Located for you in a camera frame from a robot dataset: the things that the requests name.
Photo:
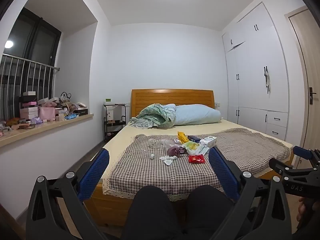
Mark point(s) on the metal window railing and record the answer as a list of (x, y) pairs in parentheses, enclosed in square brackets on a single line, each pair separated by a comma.
[(30, 62)]

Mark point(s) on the white built-in wardrobe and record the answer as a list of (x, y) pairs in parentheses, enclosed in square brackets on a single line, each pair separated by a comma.
[(252, 55)]

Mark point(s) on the dark blue box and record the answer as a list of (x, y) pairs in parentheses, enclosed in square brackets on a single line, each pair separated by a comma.
[(193, 138)]

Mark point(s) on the purple bag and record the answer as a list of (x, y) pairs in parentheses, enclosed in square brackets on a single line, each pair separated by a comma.
[(173, 151)]

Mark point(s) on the person's right leg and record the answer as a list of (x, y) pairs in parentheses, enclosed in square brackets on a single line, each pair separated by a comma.
[(210, 210)]

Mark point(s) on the dark window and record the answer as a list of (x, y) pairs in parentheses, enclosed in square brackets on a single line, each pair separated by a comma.
[(32, 37)]

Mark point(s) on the black metal bedside cart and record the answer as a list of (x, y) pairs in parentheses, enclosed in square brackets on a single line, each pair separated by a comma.
[(123, 120)]

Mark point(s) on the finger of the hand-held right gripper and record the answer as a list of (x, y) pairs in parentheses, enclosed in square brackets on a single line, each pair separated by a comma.
[(301, 152), (278, 165)]

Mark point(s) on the blue plastic bag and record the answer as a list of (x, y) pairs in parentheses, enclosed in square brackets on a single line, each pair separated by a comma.
[(71, 116)]

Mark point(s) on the brown checkered cloth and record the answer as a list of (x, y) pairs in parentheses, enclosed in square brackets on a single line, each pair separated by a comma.
[(155, 175)]

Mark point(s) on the beige door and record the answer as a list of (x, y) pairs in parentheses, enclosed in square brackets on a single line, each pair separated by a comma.
[(310, 55)]

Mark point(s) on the yellow snack packet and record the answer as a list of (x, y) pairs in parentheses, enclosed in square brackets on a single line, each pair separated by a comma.
[(182, 137)]

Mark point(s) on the yellow green plastic bag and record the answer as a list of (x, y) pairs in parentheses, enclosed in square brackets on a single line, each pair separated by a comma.
[(193, 148)]

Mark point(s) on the white box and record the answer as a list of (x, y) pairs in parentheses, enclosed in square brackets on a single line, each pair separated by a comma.
[(110, 113)]

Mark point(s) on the white tissue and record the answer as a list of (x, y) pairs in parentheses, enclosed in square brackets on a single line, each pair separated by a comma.
[(168, 159)]

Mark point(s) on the red snack packet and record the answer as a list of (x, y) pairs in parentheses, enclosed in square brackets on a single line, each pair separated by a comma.
[(196, 158)]

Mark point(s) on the green floral quilt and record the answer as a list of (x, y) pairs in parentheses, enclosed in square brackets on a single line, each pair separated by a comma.
[(152, 116)]

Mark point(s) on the person's right hand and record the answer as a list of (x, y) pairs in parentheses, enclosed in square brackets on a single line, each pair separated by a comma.
[(303, 208)]

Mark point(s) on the stack of pink boxes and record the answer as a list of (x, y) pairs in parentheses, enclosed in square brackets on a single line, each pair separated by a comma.
[(28, 111)]

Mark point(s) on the person's right forearm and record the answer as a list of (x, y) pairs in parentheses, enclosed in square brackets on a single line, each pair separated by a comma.
[(306, 231)]

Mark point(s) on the purple cloth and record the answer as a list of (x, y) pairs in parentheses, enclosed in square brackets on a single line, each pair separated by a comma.
[(36, 120)]

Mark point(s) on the person's leg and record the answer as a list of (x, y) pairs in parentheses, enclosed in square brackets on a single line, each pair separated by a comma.
[(150, 212), (210, 210)]

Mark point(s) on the light blue pillow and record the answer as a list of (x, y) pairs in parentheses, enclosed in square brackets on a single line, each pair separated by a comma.
[(197, 115)]

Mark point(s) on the black box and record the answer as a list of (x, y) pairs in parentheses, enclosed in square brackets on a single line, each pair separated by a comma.
[(81, 110)]

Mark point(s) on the pink gift bag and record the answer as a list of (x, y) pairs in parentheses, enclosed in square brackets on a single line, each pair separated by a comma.
[(47, 113)]

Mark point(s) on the person's left leg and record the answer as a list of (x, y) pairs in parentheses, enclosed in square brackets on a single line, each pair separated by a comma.
[(150, 212)]

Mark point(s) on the hanging white trinket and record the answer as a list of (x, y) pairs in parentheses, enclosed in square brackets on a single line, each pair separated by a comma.
[(267, 80)]

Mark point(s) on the clear plastic bottle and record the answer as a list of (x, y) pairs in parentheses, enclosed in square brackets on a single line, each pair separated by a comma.
[(160, 143), (146, 153)]

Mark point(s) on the wooden bed frame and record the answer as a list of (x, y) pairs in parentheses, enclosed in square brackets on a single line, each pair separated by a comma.
[(172, 97)]

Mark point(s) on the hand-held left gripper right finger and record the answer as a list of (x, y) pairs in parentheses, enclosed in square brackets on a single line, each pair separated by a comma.
[(222, 170)]

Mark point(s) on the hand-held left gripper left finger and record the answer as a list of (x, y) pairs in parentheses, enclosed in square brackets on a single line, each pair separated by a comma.
[(93, 172)]

